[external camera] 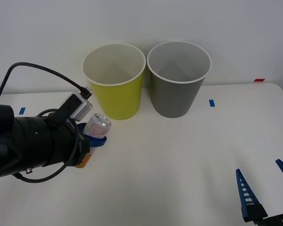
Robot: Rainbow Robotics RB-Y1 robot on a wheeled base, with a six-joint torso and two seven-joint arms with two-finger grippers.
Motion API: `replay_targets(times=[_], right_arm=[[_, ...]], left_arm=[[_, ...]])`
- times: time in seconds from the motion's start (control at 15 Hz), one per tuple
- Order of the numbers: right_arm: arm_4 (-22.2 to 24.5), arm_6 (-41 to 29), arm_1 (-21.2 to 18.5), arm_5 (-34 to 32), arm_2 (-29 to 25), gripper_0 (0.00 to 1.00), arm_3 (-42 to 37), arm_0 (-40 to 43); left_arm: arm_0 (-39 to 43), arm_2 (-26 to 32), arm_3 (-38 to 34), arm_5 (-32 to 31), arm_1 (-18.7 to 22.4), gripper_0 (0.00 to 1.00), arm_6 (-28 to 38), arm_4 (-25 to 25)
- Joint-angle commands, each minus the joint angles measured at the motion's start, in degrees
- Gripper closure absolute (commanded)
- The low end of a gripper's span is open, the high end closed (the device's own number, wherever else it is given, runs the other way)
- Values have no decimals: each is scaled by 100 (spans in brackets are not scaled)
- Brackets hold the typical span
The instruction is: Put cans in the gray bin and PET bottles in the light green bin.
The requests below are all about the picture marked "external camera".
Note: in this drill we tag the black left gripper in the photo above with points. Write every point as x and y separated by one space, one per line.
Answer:
66 143

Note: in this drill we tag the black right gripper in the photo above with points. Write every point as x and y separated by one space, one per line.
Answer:
279 221

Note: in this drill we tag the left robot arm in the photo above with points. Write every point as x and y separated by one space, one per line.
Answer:
26 141

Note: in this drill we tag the yellow-green plastic bin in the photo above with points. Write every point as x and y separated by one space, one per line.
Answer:
119 101

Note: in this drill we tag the grey plastic bin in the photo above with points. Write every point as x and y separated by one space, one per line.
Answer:
174 99

